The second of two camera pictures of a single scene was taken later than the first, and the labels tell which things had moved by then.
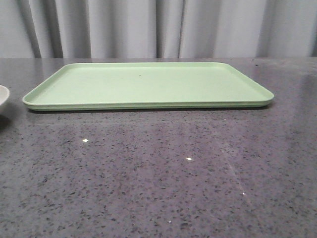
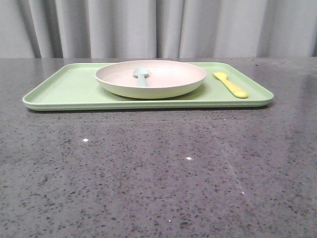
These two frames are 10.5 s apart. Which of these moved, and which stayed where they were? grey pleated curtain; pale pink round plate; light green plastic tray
Moved: pale pink round plate
Stayed: light green plastic tray; grey pleated curtain
